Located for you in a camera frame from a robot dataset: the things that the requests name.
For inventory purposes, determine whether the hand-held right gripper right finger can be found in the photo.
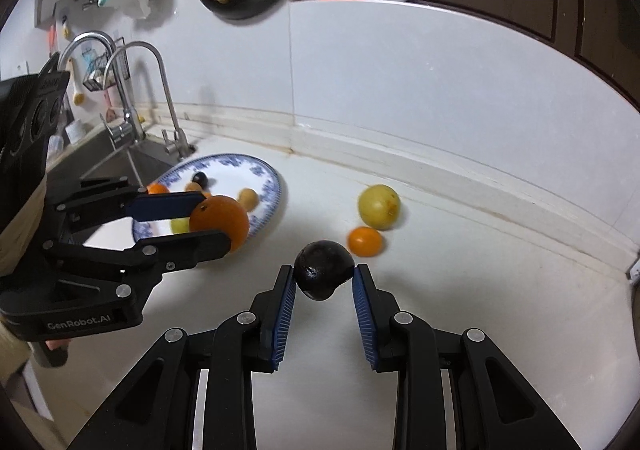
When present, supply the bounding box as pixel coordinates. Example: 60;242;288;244
351;264;581;450

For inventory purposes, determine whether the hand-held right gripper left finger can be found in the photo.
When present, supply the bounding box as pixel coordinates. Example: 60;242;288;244
67;264;297;450

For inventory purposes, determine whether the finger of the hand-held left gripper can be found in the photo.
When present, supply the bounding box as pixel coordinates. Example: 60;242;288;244
42;229;232;275
50;177;207;232

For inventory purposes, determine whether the blue patterned white plate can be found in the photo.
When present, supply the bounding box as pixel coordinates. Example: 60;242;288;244
131;153;282;245

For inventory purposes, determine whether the person's left forearm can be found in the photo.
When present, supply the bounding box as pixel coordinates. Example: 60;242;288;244
0;321;33;381

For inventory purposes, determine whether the small orange tangerine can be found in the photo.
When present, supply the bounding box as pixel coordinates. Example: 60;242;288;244
348;227;385;258

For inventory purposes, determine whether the steel gooseneck faucet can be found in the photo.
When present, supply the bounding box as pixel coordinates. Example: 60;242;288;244
102;41;196;161

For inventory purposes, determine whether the steel kitchen sink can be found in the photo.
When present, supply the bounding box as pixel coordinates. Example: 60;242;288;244
45;135;187;211

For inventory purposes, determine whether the steel spring kitchen faucet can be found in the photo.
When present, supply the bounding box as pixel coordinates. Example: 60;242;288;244
57;32;146;149

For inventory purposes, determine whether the yellow green round fruit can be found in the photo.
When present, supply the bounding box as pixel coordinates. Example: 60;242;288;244
357;184;402;231

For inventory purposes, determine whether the black wire basket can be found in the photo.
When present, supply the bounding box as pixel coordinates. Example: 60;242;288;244
82;53;121;92

